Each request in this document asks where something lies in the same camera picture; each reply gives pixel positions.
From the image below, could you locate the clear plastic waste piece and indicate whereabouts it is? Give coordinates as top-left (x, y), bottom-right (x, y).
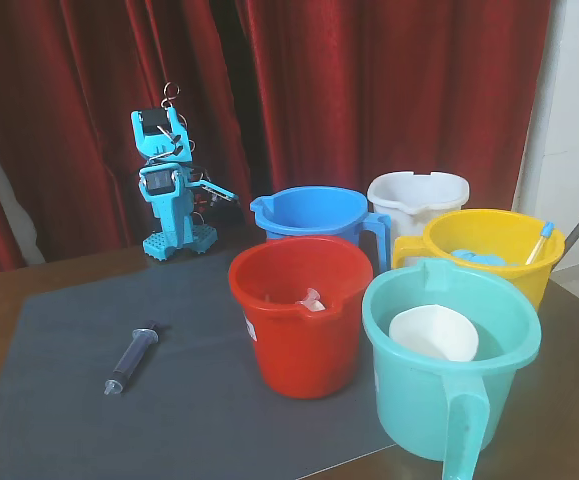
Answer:
top-left (263, 287), bottom-right (328, 315)

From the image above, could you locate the white cup in teal jug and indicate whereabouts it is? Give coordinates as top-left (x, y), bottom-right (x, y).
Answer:
top-left (387, 303), bottom-right (480, 363)

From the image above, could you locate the clear plastic syringe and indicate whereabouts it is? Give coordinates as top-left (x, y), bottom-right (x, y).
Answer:
top-left (103, 319), bottom-right (165, 397)

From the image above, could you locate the teal plastic mug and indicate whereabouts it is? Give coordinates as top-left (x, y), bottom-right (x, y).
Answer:
top-left (361, 258), bottom-right (542, 480)

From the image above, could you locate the red plastic bucket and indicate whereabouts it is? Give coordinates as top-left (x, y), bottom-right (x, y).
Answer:
top-left (227, 234), bottom-right (374, 400)

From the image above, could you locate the blue capped sample tube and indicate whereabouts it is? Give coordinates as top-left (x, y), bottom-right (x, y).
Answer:
top-left (523, 221), bottom-right (556, 266)

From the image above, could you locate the red curtain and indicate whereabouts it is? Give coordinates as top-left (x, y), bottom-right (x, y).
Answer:
top-left (0, 0), bottom-right (553, 279)

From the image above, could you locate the white curtain lining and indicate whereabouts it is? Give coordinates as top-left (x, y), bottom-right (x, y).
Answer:
top-left (0, 97), bottom-right (48, 266)

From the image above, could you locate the yellow plastic mug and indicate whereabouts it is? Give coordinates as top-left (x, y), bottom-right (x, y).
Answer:
top-left (391, 208), bottom-right (567, 314)

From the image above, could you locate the white plastic mug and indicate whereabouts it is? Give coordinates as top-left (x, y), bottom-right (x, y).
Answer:
top-left (366, 171), bottom-right (471, 269)

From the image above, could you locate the blue glove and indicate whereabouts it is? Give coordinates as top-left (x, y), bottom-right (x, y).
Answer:
top-left (449, 248), bottom-right (520, 267)

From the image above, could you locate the grey mat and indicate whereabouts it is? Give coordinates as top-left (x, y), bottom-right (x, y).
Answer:
top-left (0, 249), bottom-right (400, 480)

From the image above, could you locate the blue plastic mug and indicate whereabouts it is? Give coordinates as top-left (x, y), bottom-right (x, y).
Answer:
top-left (248, 185), bottom-right (393, 274)

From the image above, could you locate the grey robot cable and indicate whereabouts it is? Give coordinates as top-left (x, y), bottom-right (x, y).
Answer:
top-left (161, 82), bottom-right (193, 161)

